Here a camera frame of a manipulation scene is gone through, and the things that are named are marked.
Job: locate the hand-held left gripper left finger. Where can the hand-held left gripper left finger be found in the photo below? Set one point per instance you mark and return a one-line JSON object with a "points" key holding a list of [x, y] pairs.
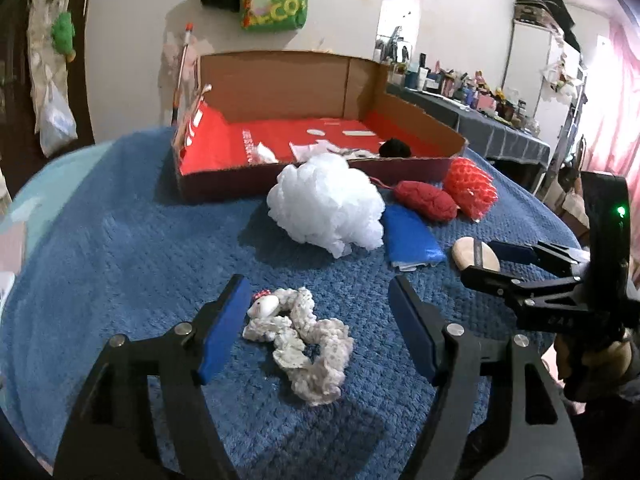
{"points": [[222, 332]]}

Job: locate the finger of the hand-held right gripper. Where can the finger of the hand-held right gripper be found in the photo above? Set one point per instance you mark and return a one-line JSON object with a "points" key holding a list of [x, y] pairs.
{"points": [[500, 280], [520, 255]]}

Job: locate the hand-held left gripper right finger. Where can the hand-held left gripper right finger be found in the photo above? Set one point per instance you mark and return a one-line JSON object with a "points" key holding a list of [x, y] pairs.
{"points": [[415, 332]]}

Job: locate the beige powder puff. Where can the beige powder puff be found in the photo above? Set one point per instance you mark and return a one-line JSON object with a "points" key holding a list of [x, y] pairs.
{"points": [[470, 255]]}

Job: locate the orange-red mesh loofah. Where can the orange-red mesh loofah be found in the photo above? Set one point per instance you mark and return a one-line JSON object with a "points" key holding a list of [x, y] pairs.
{"points": [[470, 187]]}

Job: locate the cream crochet scrunchie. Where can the cream crochet scrunchie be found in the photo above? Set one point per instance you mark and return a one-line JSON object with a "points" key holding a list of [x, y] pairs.
{"points": [[310, 355]]}

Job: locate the blue cloth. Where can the blue cloth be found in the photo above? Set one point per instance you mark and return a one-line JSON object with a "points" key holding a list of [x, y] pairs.
{"points": [[412, 235]]}

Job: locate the dark red knitted sponge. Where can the dark red knitted sponge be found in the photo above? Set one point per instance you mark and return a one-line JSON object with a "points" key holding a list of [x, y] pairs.
{"points": [[425, 201]]}

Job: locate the white mesh bath pouf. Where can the white mesh bath pouf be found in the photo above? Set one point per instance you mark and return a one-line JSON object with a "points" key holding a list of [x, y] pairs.
{"points": [[325, 205]]}

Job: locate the black pom-pom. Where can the black pom-pom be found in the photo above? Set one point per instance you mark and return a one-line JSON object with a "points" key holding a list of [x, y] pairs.
{"points": [[395, 147]]}

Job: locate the white cloth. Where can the white cloth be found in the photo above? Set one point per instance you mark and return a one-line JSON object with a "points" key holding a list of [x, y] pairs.
{"points": [[262, 154]]}

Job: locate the white mesh pouch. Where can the white mesh pouch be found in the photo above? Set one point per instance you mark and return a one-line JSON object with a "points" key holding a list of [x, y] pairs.
{"points": [[312, 151]]}

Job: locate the brown cardboard box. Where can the brown cardboard box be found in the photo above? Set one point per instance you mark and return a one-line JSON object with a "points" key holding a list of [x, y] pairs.
{"points": [[280, 75]]}

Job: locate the person's right hand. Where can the person's right hand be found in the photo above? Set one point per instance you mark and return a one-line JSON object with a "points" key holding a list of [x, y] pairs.
{"points": [[607, 357]]}

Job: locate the desk with grey cloth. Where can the desk with grey cloth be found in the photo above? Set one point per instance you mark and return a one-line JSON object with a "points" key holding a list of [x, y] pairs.
{"points": [[500, 137]]}

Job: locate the blue fleece blanket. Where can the blue fleece blanket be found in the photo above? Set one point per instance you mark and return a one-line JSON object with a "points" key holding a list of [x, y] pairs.
{"points": [[125, 260]]}

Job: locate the pink curtain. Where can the pink curtain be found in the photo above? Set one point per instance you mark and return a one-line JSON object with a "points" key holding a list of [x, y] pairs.
{"points": [[617, 110]]}

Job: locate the white wardrobe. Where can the white wardrobe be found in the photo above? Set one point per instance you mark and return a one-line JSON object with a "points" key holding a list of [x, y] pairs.
{"points": [[530, 75]]}

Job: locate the hanging plush toys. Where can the hanging plush toys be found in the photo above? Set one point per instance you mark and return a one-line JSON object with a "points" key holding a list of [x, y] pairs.
{"points": [[562, 77]]}

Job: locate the light blue pillow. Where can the light blue pillow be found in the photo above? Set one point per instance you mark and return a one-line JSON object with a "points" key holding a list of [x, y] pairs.
{"points": [[55, 175]]}

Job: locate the black bag on wardrobe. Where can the black bag on wardrobe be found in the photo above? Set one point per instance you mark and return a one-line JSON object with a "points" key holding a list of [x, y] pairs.
{"points": [[555, 10]]}

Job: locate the orange-capped white stick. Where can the orange-capped white stick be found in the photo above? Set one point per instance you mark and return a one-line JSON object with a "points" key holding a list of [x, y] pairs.
{"points": [[182, 70]]}

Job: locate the clear plastic bag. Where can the clear plastic bag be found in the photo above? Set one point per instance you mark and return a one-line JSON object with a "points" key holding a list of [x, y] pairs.
{"points": [[57, 122]]}

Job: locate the cream hanging organizer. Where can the cream hanging organizer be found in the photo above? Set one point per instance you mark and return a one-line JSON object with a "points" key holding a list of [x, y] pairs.
{"points": [[45, 75]]}

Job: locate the green plush crocodile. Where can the green plush crocodile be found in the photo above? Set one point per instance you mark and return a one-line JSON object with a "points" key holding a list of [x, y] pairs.
{"points": [[64, 35]]}

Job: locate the dark wooden door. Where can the dark wooden door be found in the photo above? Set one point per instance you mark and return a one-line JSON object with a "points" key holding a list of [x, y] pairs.
{"points": [[15, 60]]}

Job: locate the wall mirror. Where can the wall mirror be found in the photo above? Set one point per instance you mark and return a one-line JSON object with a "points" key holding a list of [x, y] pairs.
{"points": [[400, 15]]}

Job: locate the pink wall sticker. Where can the pink wall sticker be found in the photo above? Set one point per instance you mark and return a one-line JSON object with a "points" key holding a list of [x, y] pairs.
{"points": [[172, 60]]}

